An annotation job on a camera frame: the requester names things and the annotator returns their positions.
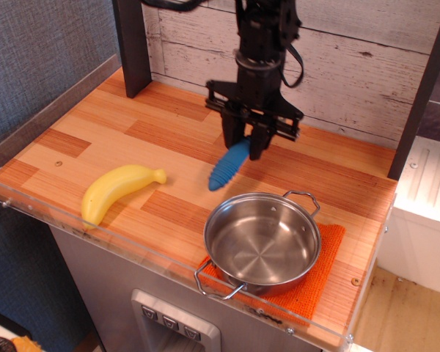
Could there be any yellow plastic banana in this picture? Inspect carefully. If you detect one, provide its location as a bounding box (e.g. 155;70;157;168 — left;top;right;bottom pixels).
81;164;167;230

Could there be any dark left frame post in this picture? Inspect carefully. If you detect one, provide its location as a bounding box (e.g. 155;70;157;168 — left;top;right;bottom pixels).
112;0;152;98

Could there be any stainless steel pot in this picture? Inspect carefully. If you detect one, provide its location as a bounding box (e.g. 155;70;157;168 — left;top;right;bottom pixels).
194;191;322;301

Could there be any dark right frame post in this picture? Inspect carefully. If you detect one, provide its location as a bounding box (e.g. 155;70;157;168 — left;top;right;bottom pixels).
387;27;440;180

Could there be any yellow object at corner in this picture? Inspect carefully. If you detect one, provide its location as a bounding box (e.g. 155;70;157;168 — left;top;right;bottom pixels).
11;336;43;352

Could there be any orange knitted rag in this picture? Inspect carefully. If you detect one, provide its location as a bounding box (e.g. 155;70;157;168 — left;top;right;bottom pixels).
197;223;347;328

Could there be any dark frame post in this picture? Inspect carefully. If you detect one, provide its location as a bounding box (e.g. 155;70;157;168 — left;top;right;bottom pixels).
387;27;440;180
112;0;152;98

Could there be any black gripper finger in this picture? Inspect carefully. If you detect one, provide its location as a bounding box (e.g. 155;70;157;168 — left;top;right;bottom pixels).
221;109;245;149
249;124;275;161

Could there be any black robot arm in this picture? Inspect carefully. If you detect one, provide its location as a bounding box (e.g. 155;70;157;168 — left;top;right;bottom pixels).
206;1;304;161

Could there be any clear acrylic table guard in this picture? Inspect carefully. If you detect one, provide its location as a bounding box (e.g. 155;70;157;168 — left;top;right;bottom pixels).
0;183;393;351

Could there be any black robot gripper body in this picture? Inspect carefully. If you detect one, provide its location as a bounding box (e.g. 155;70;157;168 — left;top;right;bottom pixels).
206;54;304;141

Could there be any grey toy kitchen cabinet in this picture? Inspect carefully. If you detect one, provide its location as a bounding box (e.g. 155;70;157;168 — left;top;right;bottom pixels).
51;227;345;351

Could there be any blue handled metal spoon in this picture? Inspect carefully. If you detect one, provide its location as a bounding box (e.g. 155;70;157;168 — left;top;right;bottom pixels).
208;138;250;191

